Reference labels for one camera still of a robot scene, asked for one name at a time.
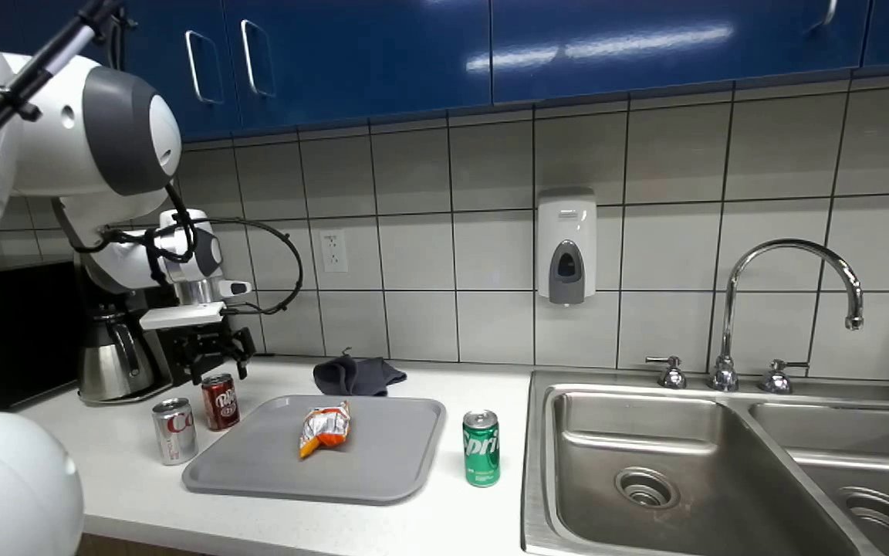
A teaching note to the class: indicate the silver Diet Coke can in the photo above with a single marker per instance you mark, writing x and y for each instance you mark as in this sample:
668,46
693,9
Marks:
175,433

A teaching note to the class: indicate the white wall soap dispenser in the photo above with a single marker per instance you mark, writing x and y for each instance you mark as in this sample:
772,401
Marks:
565,248

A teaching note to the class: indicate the grey plastic tray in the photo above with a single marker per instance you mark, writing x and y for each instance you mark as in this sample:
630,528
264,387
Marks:
385,457

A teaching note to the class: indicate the chrome kitchen faucet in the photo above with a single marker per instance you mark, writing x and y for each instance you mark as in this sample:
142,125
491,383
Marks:
728,319

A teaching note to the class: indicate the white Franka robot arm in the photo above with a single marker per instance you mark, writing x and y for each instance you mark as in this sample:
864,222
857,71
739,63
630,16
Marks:
53,132

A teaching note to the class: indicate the white wall outlet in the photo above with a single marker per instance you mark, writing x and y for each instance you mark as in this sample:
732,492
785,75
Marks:
331,252

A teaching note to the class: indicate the orange snack bag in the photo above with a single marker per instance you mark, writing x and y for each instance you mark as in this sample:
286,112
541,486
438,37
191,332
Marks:
322,431

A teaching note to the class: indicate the red Coke can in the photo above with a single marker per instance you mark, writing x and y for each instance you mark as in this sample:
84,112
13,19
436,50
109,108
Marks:
219,401

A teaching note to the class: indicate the dark crumpled cloth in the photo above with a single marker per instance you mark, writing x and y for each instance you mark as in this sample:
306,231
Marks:
357,374

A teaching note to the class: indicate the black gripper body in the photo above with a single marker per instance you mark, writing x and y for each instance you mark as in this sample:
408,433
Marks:
206,342

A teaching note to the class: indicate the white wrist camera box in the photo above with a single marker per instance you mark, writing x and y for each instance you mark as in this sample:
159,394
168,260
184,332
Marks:
184,312

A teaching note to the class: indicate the black microwave oven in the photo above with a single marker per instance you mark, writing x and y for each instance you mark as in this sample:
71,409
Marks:
23,327

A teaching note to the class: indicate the stainless steel coffee carafe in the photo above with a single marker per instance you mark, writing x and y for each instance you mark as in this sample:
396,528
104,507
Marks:
115,362

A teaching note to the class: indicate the stainless steel double sink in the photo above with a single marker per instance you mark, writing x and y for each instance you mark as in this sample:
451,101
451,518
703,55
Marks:
670,464

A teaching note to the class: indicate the green Sprite can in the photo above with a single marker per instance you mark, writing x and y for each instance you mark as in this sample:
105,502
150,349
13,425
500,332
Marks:
481,452

